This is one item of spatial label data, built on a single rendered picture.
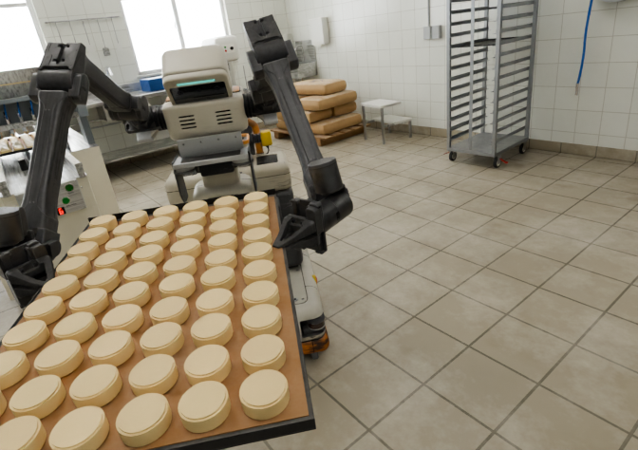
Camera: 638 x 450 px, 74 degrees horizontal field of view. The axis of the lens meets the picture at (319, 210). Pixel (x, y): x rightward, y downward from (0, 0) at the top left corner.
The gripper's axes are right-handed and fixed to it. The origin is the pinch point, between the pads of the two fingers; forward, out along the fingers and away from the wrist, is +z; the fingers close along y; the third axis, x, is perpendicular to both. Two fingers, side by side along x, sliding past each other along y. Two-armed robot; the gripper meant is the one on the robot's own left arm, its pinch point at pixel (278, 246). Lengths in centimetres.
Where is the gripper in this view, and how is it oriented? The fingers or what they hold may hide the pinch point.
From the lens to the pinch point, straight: 74.0
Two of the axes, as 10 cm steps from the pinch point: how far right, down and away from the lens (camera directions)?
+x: -8.0, -1.6, 5.8
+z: -5.9, 3.9, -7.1
